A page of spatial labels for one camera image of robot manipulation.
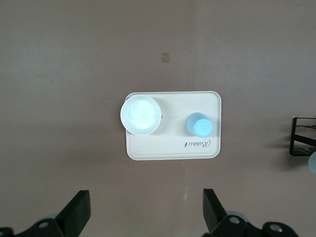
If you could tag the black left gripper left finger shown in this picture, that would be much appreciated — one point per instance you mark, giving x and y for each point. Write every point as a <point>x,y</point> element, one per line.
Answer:
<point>74,217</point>

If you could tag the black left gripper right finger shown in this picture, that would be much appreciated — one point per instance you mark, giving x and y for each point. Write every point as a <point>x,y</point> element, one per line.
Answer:
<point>214,217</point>

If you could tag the light blue plastic cup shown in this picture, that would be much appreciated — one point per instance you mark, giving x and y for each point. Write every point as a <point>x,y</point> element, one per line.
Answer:
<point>200,126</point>

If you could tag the beige plastic tray Rabbit print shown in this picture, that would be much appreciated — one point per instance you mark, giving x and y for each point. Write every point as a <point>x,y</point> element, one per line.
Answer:
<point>172,140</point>

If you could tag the grey plastic cup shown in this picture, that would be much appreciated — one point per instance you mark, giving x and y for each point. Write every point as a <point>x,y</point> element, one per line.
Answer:
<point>313,161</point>

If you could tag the white round bowl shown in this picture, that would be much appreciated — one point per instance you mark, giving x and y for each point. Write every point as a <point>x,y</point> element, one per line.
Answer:
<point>140,114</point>

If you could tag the brown table cover mat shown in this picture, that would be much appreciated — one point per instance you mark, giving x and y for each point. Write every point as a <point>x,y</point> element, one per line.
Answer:
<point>74,74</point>

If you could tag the small brown tape square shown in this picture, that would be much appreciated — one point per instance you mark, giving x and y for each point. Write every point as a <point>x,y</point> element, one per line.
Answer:
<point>165,57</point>

